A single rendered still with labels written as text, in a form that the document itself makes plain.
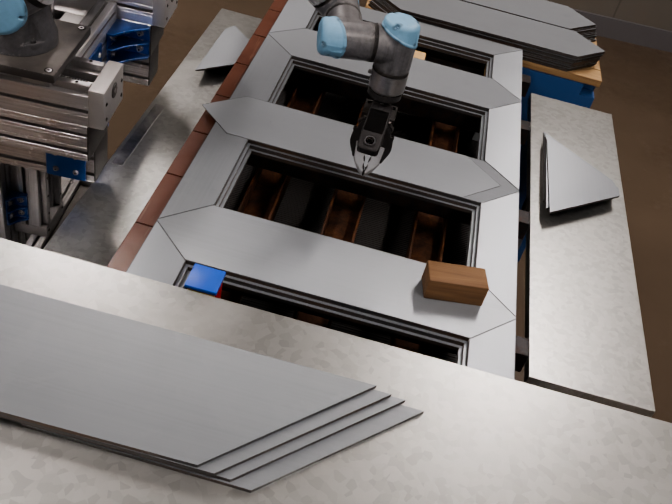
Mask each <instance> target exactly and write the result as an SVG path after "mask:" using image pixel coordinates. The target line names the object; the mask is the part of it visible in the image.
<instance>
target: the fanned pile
mask: <svg viewBox="0 0 672 504"><path fill-rule="evenodd" d="M248 42H249V39H248V38H247V37H246V36H245V35H244V34H243V33H242V32H241V31H240V30H239V29H238V28H237V27H236V26H235V25H234V27H233V26H232V27H230V28H225V30H224V31H223V32H222V34H221V35H220V37H219V38H218V39H217V41H216V42H215V43H214V45H213V46H212V48H211V49H210V50H209V52H208V53H207V55H206V56H205V57H204V59H203V60H202V61H201V63H200V64H199V66H198V67H197V68H196V70H195V71H204V70H210V69H217V68H223V67H230V66H233V65H234V64H235V63H236V61H237V59H238V57H239V56H240V54H241V53H242V51H243V49H244V48H245V46H246V45H247V43H248Z"/></svg>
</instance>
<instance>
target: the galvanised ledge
mask: <svg viewBox="0 0 672 504"><path fill-rule="evenodd" d="M261 21H262V19H260V18H256V17H253V16H249V15H245V14H241V13H238V12H234V11H230V10H227V9H223V8H222V9H221V10H220V11H219V13H218V14H217V15H216V17H215V18H214V19H213V21H212V22H211V23H210V25H209V26H208V28H207V29H206V30H205V32H204V33H203V34H202V36H201V37H200V38H199V40H198V41H197V42H196V44H195V45H194V46H193V48H192V49H191V50H190V52H189V53H188V54H187V56H186V57H185V59H184V60H183V61H182V63H181V64H180V65H179V67H178V68H177V69H176V71H175V72H174V73H173V75H172V76H171V77H170V79H169V80H168V81H167V83H166V84H165V85H164V87H163V88H162V89H161V91H160V92H159V94H158V95H157V96H156V98H155V99H154V100H153V102H152V103H151V104H150V106H149V107H148V108H147V110H146V111H145V112H144V114H143V115H142V116H141V118H140V119H139V120H138V122H137V123H136V125H135V126H134V127H133V129H132V130H131V131H130V133H129V134H128V135H127V137H126V138H125V139H124V141H123V142H122V143H121V145H120V146H119V147H118V149H117V150H116V151H115V153H114V154H113V155H112V157H111V158H110V160H109V161H108V162H107V164H106V165H105V166H104V168H103V170H102V172H101V173H100V175H99V177H98V179H97V181H96V182H92V184H91V185H90V186H89V188H88V189H87V191H86V192H85V193H84V195H83V196H82V197H81V199H80V200H79V201H78V203H77V204H76V205H75V207H74V208H73V209H72V211H71V212H70V213H69V215H68V216H67V217H66V219H65V220H64V221H63V223H62V224H61V226H60V227H59V228H58V230H57V231H56V232H55V234H54V235H53V236H52V238H51V239H50V240H49V242H48V243H47V244H46V246H45V247H44V248H43V250H46V251H50V252H54V253H57V254H61V255H65V256H68V257H72V258H75V259H79V260H83V261H86V262H90V263H94V264H97V265H101V266H104V267H107V266H108V264H109V262H110V261H111V259H112V258H113V256H114V254H115V253H116V251H117V250H118V248H119V247H120V245H121V243H122V242H123V240H124V239H125V237H126V235H127V234H128V232H129V231H130V229H131V227H132V226H133V224H134V223H135V222H136V220H137V218H138V216H139V215H140V213H141V212H142V210H143V208H144V207H145V205H146V204H147V202H148V200H149V199H150V197H151V196H152V194H153V193H154V191H155V189H156V188H157V186H158V185H159V183H160V181H161V180H162V178H163V177H164V175H165V173H166V172H167V170H168V169H169V167H170V165H171V164H172V162H173V161H174V159H175V158H176V156H177V154H178V153H179V151H180V150H181V148H182V146H183V145H184V143H185V142H186V140H187V138H188V137H189V135H190V134H191V132H192V131H193V129H194V127H195V126H196V124H197V123H198V121H199V119H200V118H201V116H202V115H203V113H204V111H205V110H206V109H205V108H204V107H203V106H202V104H206V103H210V102H211V100H212V99H213V97H214V96H215V95H216V92H217V91H218V89H219V88H220V86H221V84H222V83H223V81H224V80H225V78H226V76H227V75H228V73H229V72H230V70H231V69H232V67H233V66H230V67H223V68H217V69H210V70H204V71H195V70H196V68H197V67H198V66H199V64H200V63H201V61H202V60H203V59H204V57H205V56H206V55H207V53H208V52H209V50H210V49H211V48H212V46H213V45H214V43H215V42H216V41H217V39H218V38H219V37H220V35H221V34H222V32H223V31H224V30H225V28H230V27H232V26H233V27H234V25H235V26H236V27H237V28H238V29H239V30H240V31H241V32H242V33H243V34H244V35H245V36H246V37H247V38H248V39H249V40H250V38H251V37H252V35H253V34H254V32H255V30H256V29H257V27H258V26H259V24H260V22H261ZM155 104H159V105H163V106H165V108H164V109H163V111H162V112H161V113H160V115H159V116H158V117H157V119H156V120H155V122H154V123H153V124H152V126H151V127H150V128H149V130H148V131H147V133H146V134H145V135H144V137H143V138H142V139H141V141H140V142H139V144H138V145H137V146H136V148H135V149H134V150H133V152H132V153H131V155H130V156H129V157H128V159H127V160H126V161H125V163H124V164H123V166H121V165H117V164H114V163H111V162H112V161H113V160H114V158H115V157H116V156H117V154H118V153H119V152H120V150H121V149H122V148H123V146H124V145H125V144H126V142H127V141H128V140H129V138H130V137H131V136H132V134H133V133H134V132H135V130H136V129H137V128H138V126H139V125H140V124H141V122H142V121H143V120H144V118H145V117H146V116H147V114H148V113H149V112H150V110H151V109H152V108H153V106H154V105H155Z"/></svg>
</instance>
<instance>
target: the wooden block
mask: <svg viewBox="0 0 672 504"><path fill-rule="evenodd" d="M422 286H423V295H424V298H429V299H436V300H443V301H450V302H456V303H463V304H470V305H477V306H482V304H483V302H484V299H485V297H486V295H487V293H488V290H489V286H488V281H487V276H486V270H485V269H483V268H477V267H470V266H464V265H457V264H450V263H444V262H437V261H431V260H428V261H427V264H426V267H425V269H424V272H423V275H422Z"/></svg>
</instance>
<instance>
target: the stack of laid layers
mask: <svg viewBox="0 0 672 504"><path fill-rule="evenodd" d="M321 18H323V17H322V15H321V14H320V13H319V12H318V11H317V10H315V12H314V14H313V16H312V18H311V19H310V21H309V23H308V25H307V27H306V28H307V29H310V30H313V29H314V27H315V25H316V23H317V21H318V19H320V20H321ZM418 46H421V47H425V48H428V49H432V50H436V51H439V52H443V53H447V54H451V55H454V56H458V57H462V58H465V59H469V60H473V61H477V62H480V63H484V64H486V72H485V77H489V78H492V70H493V58H494V55H491V54H488V53H484V52H480V51H476V50H473V49H469V48H465V47H461V46H458V45H454V44H450V43H447V42H443V41H439V40H435V39H432V38H428V37H424V36H421V35H419V40H418ZM294 68H295V69H299V70H303V71H306V72H310V73H314V74H317V75H321V76H325V77H328V78H332V79H336V80H340V81H343V82H347V83H351V84H354V85H358V86H362V87H365V88H368V86H369V79H370V77H369V76H365V75H362V74H358V73H354V72H351V71H347V70H343V69H339V68H336V67H332V66H328V65H325V64H321V63H317V62H313V61H310V60H306V59H302V58H299V57H295V56H291V58H290V60H289V62H288V64H287V66H286V68H285V70H284V72H283V74H282V75H281V77H280V79H279V81H278V83H277V85H276V87H275V89H274V91H273V93H272V95H271V97H270V99H269V101H268V102H271V103H274V104H276V103H277V101H278V99H279V97H280V95H281V93H282V91H283V89H284V87H285V85H286V83H287V81H288V79H289V77H290V75H291V73H292V71H293V69H294ZM401 97H402V98H406V99H410V100H414V101H417V102H421V103H425V104H428V105H432V106H436V107H439V108H443V109H447V110H451V111H454V112H458V113H462V114H465V115H469V116H473V117H476V118H480V119H481V122H480V132H479V142H478V152H477V159H475V158H471V157H469V158H470V159H471V160H472V161H474V162H475V163H476V164H477V165H478V166H479V167H480V168H481V169H483V170H484V171H485V172H486V173H487V174H488V175H489V176H491V177H492V178H493V179H494V180H495V181H496V182H497V183H499V184H500V186H499V187H496V188H493V189H489V190H486V191H483V192H479V193H476V194H473V195H469V196H466V197H463V198H462V197H458V196H454V195H451V194H447V193H443V192H440V191H436V190H432V189H429V188H425V187H421V186H418V185H414V184H410V183H406V182H403V181H399V180H395V179H392V178H388V177H384V176H381V175H377V174H373V173H370V174H368V175H366V176H363V175H360V174H359V172H358V170H357V169H355V168H351V167H348V166H344V165H340V164H337V163H333V162H329V161H325V160H322V159H318V158H314V157H311V156H307V155H303V154H300V153H296V152H292V151H289V150H285V149H282V148H278V147H274V146H271V145H267V144H264V143H260V142H256V141H253V140H249V139H248V141H247V143H246V145H245V147H244V149H243V151H242V153H241V155H240V157H239V159H238V160H237V162H236V164H235V166H234V168H233V170H232V172H231V174H230V176H229V178H228V180H227V182H226V184H225V186H224V188H223V189H222V191H221V193H220V195H219V197H218V199H217V201H216V203H215V206H219V207H223V208H224V207H225V205H226V203H227V201H228V199H229V197H230V195H231V193H232V191H233V189H234V187H235V185H236V183H237V181H238V179H239V177H240V175H241V173H242V171H243V169H244V167H245V165H246V163H247V161H248V159H249V157H250V155H251V154H253V155H257V156H260V157H264V158H268V159H271V160H275V161H279V162H282V163H286V164H290V165H293V166H297V167H301V168H304V169H308V170H312V171H315V172H319V173H323V174H326V175H330V176H334V177H337V178H341V179H345V180H348V181H352V182H356V183H359V184H363V185H367V186H370V187H374V188H378V189H381V190H385V191H389V192H392V193H396V194H400V195H403V196H407V197H411V198H414V199H418V200H422V201H425V202H429V203H433V204H436V205H440V206H444V207H447V208H451V209H455V210H458V211H462V212H466V213H469V214H471V222H470V232H469V241H468V251H467V261H466V266H470V267H476V255H477V244H478V232H479V221H480V209H481V203H484V202H487V201H490V200H494V199H497V198H500V197H503V196H507V195H510V194H513V193H516V192H519V190H518V189H517V188H516V187H515V186H514V185H512V184H511V183H510V182H509V181H508V180H507V179H505V178H504V177H503V176H502V175H501V174H500V173H499V172H497V171H496V170H495V169H494V168H493V167H492V166H491V165H489V164H488V163H487V162H486V161H485V151H486V139H487V128H488V116H489V109H488V108H484V107H480V106H476V105H473V104H469V103H465V102H462V101H458V100H454V99H451V98H447V97H443V96H439V95H436V94H432V93H428V92H425V91H421V90H417V89H413V88H410V87H405V90H404V92H403V94H402V96H401ZM194 264H195V262H191V261H188V260H185V263H184V265H183V267H182V269H181V271H180V272H179V274H178V276H177V278H176V280H175V282H174V284H173V286H177V287H180V288H184V284H185V282H186V280H187V278H188V276H189V274H190V272H191V270H192V268H193V266H194ZM225 272H226V275H225V278H224V280H223V284H222V286H224V287H227V288H231V289H234V290H238V291H242V292H245V293H249V294H253V295H256V296H260V297H263V298H267V299H271V300H274V301H278V302H282V303H285V304H289V305H292V306H296V307H300V308H303V309H307V310H311V311H314V312H318V313H321V314H325V315H329V316H332V317H336V318H340V319H343V320H347V321H350V322H354V323H358V324H361V325H365V326H368V327H372V328H376V329H379V330H383V331H387V332H390V333H394V334H397V335H401V336H405V337H408V338H412V339H416V340H419V341H423V342H426V343H430V344H434V345H437V346H441V347H445V348H448V349H452V350H455V351H457V361H456V364H459V365H463V366H466V367H467V360H468V348H469V339H471V338H467V337H463V336H460V335H456V334H452V333H449V332H445V331H442V330H438V329H434V328H431V327H427V326H423V325H420V324H416V323H413V322H409V321H405V320H402V319H398V318H394V317H391V316H387V315H383V314H380V313H376V312H373V311H369V310H365V309H362V308H358V307H354V306H351V305H347V304H344V303H340V302H336V301H333V300H329V299H325V298H322V297H318V296H315V295H311V294H307V293H304V292H300V291H296V290H293V289H289V288H286V287H282V286H278V285H275V284H271V283H267V282H264V281H260V280H256V279H253V278H249V277H246V276H242V275H238V274H235V273H231V272H227V271H225Z"/></svg>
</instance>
